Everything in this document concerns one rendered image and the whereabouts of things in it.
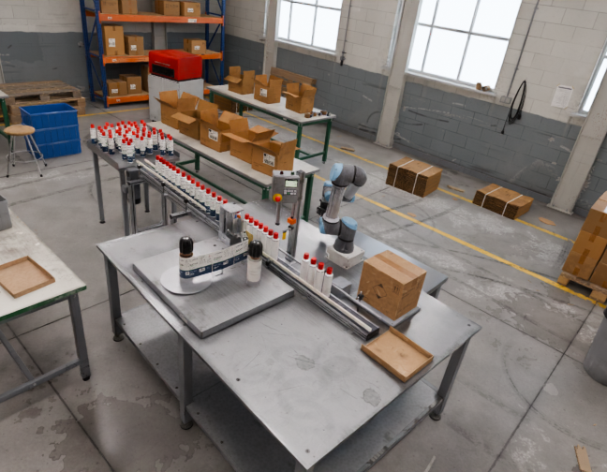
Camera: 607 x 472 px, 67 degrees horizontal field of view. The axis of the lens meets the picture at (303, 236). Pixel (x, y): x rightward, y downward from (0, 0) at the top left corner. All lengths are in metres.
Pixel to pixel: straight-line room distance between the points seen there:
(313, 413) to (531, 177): 6.26
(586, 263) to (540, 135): 2.75
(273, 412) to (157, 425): 1.20
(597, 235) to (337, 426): 3.89
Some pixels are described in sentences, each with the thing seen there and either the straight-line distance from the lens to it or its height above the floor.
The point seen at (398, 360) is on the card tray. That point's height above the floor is 0.83.
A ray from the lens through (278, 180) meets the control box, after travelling 2.91.
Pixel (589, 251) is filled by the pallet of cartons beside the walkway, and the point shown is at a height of 0.46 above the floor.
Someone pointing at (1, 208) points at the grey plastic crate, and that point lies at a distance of 3.75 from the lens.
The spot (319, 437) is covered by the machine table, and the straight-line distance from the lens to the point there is 2.20.
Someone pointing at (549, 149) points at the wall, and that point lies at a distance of 7.78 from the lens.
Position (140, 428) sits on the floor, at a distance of 3.29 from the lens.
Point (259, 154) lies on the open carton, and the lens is 4.75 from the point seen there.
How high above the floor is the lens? 2.57
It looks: 29 degrees down
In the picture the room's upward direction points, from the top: 7 degrees clockwise
